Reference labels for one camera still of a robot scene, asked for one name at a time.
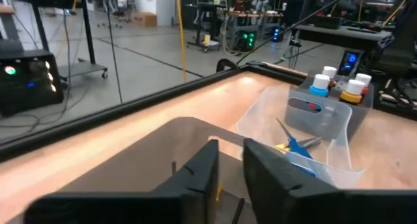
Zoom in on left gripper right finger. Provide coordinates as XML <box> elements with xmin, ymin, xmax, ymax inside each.
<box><xmin>243</xmin><ymin>138</ymin><xmax>341</xmax><ymax>224</ymax></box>

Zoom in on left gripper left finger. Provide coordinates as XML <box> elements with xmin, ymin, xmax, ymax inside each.
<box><xmin>152</xmin><ymin>139</ymin><xmax>220</xmax><ymax>224</ymax></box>

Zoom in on blue handled scissors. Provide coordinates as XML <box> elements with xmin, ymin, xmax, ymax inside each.
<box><xmin>276</xmin><ymin>118</ymin><xmax>323</xmax><ymax>178</ymax></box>

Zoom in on thick black paintbrush silver ferrule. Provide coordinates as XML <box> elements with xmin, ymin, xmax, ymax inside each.
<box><xmin>231</xmin><ymin>197</ymin><xmax>246</xmax><ymax>224</ymax></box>

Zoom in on blue paint bottle white cap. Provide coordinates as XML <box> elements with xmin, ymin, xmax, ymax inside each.
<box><xmin>308</xmin><ymin>74</ymin><xmax>331</xmax><ymax>98</ymax></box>

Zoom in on orange paint bottle white cap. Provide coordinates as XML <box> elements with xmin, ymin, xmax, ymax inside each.
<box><xmin>321</xmin><ymin>66</ymin><xmax>338</xmax><ymax>90</ymax></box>

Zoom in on red paint bottle white cap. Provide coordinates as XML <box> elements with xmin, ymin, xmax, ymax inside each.
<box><xmin>354</xmin><ymin>73</ymin><xmax>373</xmax><ymax>98</ymax></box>

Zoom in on grey plastic bin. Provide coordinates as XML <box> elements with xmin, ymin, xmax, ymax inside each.
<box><xmin>285</xmin><ymin>67</ymin><xmax>375</xmax><ymax>143</ymax></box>
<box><xmin>58</xmin><ymin>116</ymin><xmax>252</xmax><ymax>224</ymax></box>

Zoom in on clear plastic bin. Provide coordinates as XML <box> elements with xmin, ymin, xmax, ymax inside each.
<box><xmin>236</xmin><ymin>85</ymin><xmax>366</xmax><ymax>189</ymax></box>

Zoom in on computer with green lights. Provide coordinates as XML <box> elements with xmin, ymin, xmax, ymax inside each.
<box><xmin>239</xmin><ymin>30</ymin><xmax>257</xmax><ymax>52</ymax></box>

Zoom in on black box blue light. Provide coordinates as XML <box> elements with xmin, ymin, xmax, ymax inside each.
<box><xmin>337</xmin><ymin>48</ymin><xmax>365</xmax><ymax>77</ymax></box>

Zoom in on black rolling stand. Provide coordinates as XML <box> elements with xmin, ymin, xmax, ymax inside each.
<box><xmin>27</xmin><ymin>0</ymin><xmax>108</xmax><ymax>80</ymax></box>

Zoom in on black equipment cart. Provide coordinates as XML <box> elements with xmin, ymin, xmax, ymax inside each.
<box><xmin>295</xmin><ymin>21</ymin><xmax>395</xmax><ymax>54</ymax></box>

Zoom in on brown cardboard box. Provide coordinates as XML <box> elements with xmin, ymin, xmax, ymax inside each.
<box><xmin>132</xmin><ymin>11</ymin><xmax>158</xmax><ymax>27</ymax></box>

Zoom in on black computer tower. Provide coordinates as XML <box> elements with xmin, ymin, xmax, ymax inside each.
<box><xmin>0</xmin><ymin>49</ymin><xmax>65</xmax><ymax>117</ymax></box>

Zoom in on yellow cable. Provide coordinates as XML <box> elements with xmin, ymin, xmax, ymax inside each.
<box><xmin>175</xmin><ymin>0</ymin><xmax>188</xmax><ymax>83</ymax></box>

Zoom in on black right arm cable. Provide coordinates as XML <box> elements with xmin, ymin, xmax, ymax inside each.
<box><xmin>236</xmin><ymin>0</ymin><xmax>354</xmax><ymax>66</ymax></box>

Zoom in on black power cable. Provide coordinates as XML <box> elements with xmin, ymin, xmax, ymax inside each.
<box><xmin>104</xmin><ymin>0</ymin><xmax>124</xmax><ymax>105</ymax></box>

